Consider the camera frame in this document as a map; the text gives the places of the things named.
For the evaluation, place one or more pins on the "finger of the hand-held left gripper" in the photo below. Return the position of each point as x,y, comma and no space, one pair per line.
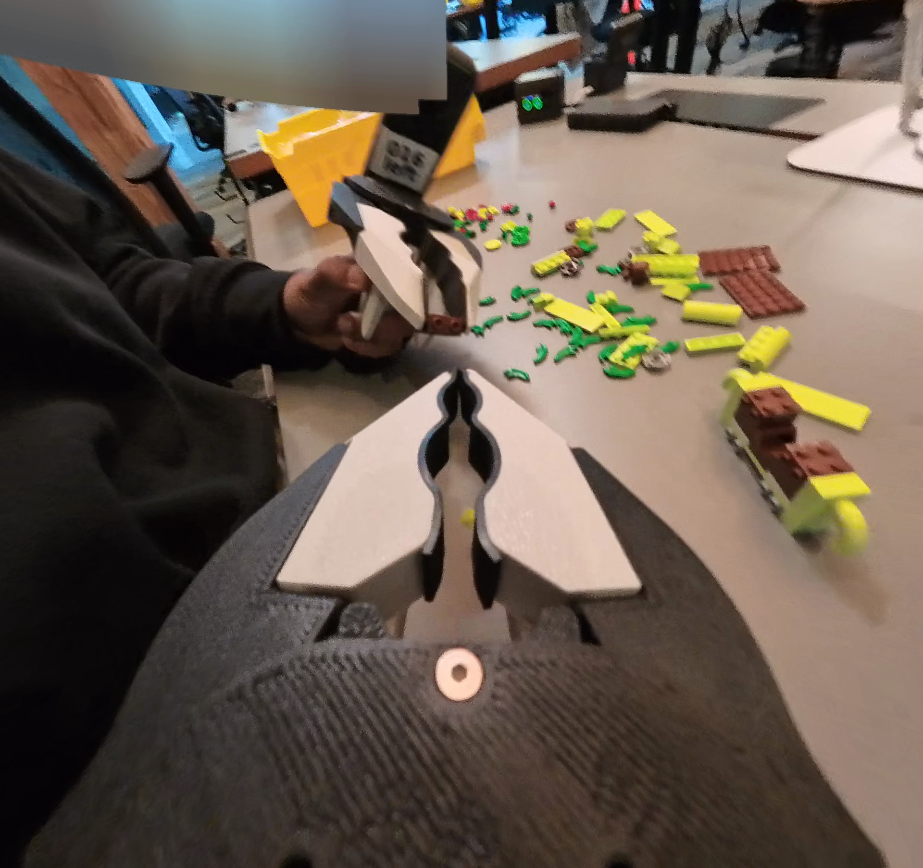
389,262
465,277

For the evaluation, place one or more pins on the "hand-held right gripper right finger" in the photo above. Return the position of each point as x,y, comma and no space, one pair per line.
555,522

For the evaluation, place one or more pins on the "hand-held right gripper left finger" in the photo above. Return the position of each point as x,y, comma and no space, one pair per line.
360,522

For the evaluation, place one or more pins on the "brown square brick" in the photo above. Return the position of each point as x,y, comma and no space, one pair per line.
443,324

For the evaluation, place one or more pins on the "person's left forearm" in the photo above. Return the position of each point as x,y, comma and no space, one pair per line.
216,306

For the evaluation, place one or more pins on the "person's left hand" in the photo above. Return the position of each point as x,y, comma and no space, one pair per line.
321,298

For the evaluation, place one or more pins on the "small red flower pieces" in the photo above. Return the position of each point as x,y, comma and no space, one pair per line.
476,215

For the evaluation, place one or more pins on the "yellow plastic bin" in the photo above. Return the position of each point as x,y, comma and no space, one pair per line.
317,161

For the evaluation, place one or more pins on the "scattered green leaf pieces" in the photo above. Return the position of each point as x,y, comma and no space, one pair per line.
517,375

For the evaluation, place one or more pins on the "black device with green lights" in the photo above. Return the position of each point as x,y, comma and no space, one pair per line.
539,93

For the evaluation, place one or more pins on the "brown-edged background table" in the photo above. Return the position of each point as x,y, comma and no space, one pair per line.
519,53

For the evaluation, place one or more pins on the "grey round plate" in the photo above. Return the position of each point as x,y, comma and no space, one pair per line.
657,361

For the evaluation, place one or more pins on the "black foam pad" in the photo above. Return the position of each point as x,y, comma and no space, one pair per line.
613,118

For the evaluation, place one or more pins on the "brown and lime brick model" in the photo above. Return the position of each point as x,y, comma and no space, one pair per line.
779,435

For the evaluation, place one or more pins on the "black office chair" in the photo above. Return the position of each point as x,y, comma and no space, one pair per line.
148,158

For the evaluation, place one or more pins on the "scattered lime bricks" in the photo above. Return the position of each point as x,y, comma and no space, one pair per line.
710,313

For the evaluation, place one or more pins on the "black upright device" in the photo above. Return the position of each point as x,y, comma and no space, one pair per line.
613,53

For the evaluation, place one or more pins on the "brown studded plate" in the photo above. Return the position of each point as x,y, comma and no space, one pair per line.
761,295
739,260

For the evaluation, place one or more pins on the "person's black-clothed torso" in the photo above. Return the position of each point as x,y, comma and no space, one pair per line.
72,522

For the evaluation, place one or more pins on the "grey flat tray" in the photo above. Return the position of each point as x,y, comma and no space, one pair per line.
735,111

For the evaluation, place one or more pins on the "white stand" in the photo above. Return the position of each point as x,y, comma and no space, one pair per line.
865,154

